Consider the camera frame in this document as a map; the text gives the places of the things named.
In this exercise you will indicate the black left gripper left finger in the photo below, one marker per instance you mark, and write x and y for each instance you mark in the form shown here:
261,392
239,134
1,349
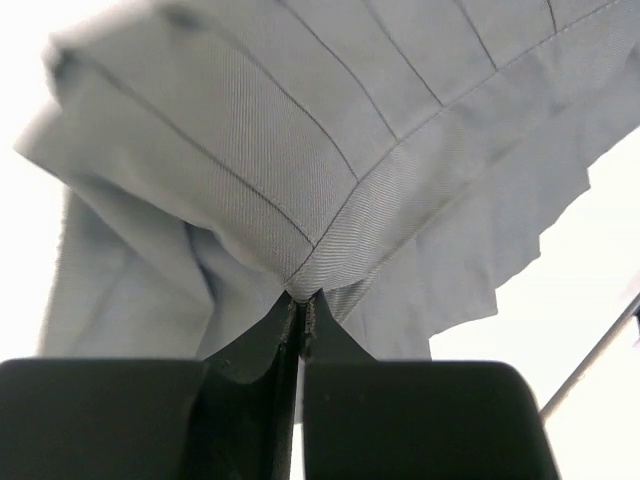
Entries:
229,416

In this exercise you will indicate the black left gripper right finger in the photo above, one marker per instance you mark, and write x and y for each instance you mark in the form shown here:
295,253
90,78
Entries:
401,420

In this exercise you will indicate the grey skirt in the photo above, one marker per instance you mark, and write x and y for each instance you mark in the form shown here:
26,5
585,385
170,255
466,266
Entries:
403,157

